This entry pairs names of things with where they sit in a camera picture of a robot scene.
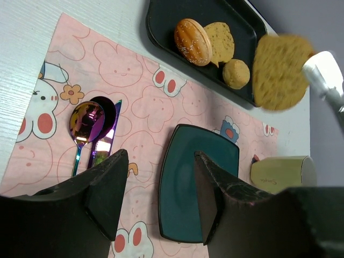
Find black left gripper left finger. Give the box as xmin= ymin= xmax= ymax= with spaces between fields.
xmin=1 ymin=149 xmax=128 ymax=257

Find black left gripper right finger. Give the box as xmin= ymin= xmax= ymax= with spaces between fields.
xmin=194 ymin=151 xmax=343 ymax=257

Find heart bread slice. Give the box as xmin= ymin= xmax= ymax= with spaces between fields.
xmin=252 ymin=34 xmax=315 ymax=111

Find metal tongs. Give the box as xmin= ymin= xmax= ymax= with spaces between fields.
xmin=302 ymin=51 xmax=343 ymax=124

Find small round bread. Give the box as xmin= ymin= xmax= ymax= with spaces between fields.
xmin=223 ymin=59 xmax=250 ymax=90

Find lower bread slice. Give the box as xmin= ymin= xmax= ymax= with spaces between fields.
xmin=204 ymin=22 xmax=235 ymax=68

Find teal square plate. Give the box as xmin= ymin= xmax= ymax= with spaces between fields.
xmin=158 ymin=121 xmax=240 ymax=243

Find pale green mug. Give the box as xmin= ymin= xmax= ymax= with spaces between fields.
xmin=250 ymin=156 xmax=317 ymax=194

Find iridescent knife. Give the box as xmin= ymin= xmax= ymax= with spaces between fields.
xmin=91 ymin=99 xmax=123 ymax=166

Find iridescent spoon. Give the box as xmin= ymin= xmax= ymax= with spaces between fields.
xmin=69 ymin=101 xmax=105 ymax=177
xmin=86 ymin=96 xmax=117 ymax=170

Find pink bunny placemat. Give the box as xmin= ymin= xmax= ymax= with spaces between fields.
xmin=1 ymin=14 xmax=278 ymax=257

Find sesame bun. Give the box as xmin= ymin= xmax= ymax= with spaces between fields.
xmin=174 ymin=18 xmax=212 ymax=67

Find black baking tray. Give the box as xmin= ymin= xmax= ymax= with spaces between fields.
xmin=146 ymin=1 xmax=267 ymax=106

